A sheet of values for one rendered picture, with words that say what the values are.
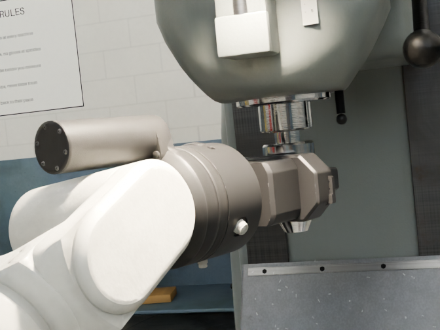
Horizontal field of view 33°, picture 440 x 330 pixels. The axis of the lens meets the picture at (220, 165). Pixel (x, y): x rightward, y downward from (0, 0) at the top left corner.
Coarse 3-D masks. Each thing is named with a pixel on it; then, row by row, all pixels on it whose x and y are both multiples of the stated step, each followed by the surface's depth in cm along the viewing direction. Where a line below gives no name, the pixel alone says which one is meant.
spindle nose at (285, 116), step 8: (272, 104) 65; (280, 104) 65; (288, 104) 65; (296, 104) 65; (304, 104) 65; (264, 112) 66; (272, 112) 65; (280, 112) 65; (288, 112) 65; (296, 112) 65; (304, 112) 65; (264, 120) 66; (272, 120) 65; (280, 120) 65; (288, 120) 65; (296, 120) 65; (304, 120) 65; (264, 128) 66; (272, 128) 65; (280, 128) 65; (288, 128) 65; (296, 128) 65; (304, 128) 65
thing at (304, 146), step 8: (272, 144) 66; (280, 144) 65; (288, 144) 65; (296, 144) 65; (304, 144) 65; (312, 144) 66; (264, 152) 67; (272, 152) 65; (280, 152) 65; (288, 152) 65; (296, 152) 65; (304, 152) 65
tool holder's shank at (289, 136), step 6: (270, 132) 67; (276, 132) 66; (282, 132) 66; (288, 132) 66; (294, 132) 66; (276, 138) 67; (282, 138) 66; (288, 138) 66; (294, 138) 66; (300, 138) 67
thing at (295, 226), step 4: (280, 224) 67; (284, 224) 67; (288, 224) 66; (292, 224) 66; (296, 224) 66; (300, 224) 66; (304, 224) 66; (308, 224) 67; (284, 228) 67; (288, 228) 67; (292, 228) 66; (296, 228) 66; (300, 228) 66; (304, 228) 67; (308, 228) 67
